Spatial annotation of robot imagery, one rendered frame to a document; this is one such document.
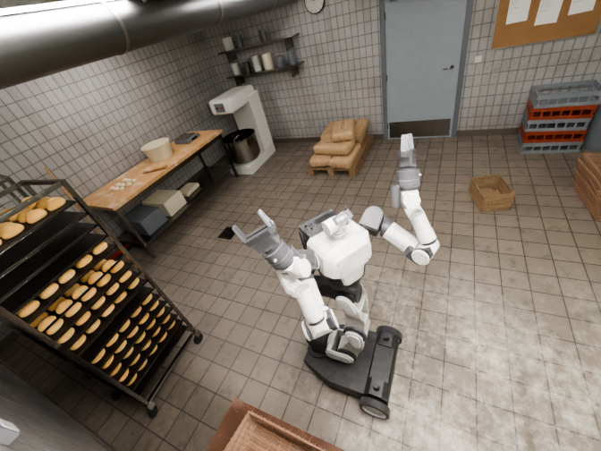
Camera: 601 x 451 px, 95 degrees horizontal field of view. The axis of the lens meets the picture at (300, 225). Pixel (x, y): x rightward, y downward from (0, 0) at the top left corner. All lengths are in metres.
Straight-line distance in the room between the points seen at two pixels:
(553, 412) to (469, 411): 0.47
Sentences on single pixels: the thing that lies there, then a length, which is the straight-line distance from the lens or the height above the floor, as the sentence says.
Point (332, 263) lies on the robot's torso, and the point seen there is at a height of 1.35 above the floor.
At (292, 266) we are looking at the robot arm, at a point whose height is 1.55.
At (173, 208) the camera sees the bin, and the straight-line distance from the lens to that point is 4.55.
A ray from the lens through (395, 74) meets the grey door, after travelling 5.08.
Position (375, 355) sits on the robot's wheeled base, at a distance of 2.26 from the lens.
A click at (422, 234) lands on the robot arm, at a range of 1.28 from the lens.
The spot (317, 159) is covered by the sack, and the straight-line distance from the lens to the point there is 4.49.
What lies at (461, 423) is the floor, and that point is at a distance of 2.37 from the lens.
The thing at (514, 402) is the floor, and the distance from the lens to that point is 2.50.
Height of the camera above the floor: 2.24
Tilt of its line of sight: 38 degrees down
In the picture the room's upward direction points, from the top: 16 degrees counter-clockwise
